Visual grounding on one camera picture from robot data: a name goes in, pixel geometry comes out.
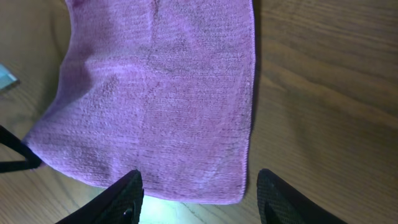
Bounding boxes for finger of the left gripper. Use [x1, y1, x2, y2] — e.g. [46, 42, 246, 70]
[0, 124, 43, 174]

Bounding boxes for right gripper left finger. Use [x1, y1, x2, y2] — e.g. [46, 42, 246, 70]
[57, 170, 144, 224]

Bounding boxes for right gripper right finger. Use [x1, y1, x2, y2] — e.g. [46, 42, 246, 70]
[257, 169, 346, 224]

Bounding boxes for purple microfiber cloth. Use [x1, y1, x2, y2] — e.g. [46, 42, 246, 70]
[24, 0, 256, 204]

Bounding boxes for blue folded cloth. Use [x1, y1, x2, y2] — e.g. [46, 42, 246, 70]
[0, 64, 20, 93]

